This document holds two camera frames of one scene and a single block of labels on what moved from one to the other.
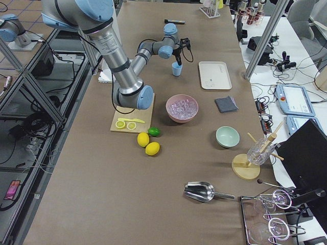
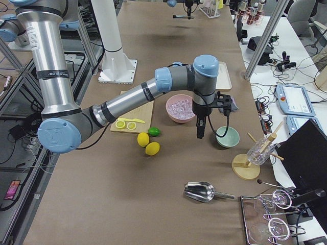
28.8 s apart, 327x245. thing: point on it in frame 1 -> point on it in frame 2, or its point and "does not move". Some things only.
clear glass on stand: x=260 y=152 does not move
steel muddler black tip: x=175 y=21 -> x=175 y=16
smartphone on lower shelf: x=12 y=190 does not move
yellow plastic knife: x=131 y=120 does not move
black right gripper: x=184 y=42 -> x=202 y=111
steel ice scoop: x=203 y=191 does not move
